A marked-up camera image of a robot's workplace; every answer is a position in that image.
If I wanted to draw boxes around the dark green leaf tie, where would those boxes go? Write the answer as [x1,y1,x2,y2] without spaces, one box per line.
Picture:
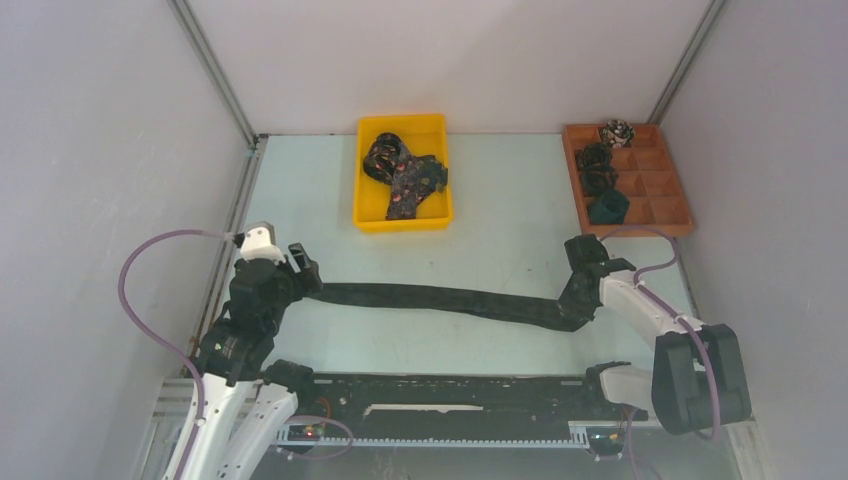
[310,283,566,332]

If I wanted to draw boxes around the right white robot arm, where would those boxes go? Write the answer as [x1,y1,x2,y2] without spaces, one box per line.
[559,234,753,435]

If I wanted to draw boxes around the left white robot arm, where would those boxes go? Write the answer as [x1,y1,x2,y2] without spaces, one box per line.
[164,243,323,479]

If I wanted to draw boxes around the teal rolled tie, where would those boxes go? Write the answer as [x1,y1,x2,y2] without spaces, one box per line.
[588,189,631,225]

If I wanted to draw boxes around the dark rolled tie middle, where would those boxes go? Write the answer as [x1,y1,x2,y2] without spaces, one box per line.
[580,165,619,197]

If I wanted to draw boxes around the dark rolled tie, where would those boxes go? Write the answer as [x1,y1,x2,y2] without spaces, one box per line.
[580,165,619,197]
[576,142,612,171]

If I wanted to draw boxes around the dark rolled tie upper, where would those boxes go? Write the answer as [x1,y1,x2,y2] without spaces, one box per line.
[576,142,612,171]

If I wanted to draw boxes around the brown wooden compartment tray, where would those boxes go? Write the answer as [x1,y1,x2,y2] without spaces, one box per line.
[562,124,694,237]

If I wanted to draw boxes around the white patterned rolled tie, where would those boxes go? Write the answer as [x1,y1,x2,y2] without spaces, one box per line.
[599,119,635,148]

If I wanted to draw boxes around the floral paisley tie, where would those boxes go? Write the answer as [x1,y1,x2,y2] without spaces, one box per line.
[362,132,433,221]

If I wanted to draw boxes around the dark green floral tie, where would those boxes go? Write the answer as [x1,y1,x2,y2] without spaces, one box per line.
[417,155,449,195]

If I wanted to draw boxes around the yellow plastic bin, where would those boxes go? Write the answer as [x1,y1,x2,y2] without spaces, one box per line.
[352,114,453,233]

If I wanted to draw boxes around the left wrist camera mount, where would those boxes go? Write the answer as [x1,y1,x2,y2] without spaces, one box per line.
[233,221,281,261]

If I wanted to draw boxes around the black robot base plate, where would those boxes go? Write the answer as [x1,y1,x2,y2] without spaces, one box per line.
[295,373,627,444]

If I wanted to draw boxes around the aluminium frame rail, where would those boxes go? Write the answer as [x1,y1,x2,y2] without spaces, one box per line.
[152,377,757,448]

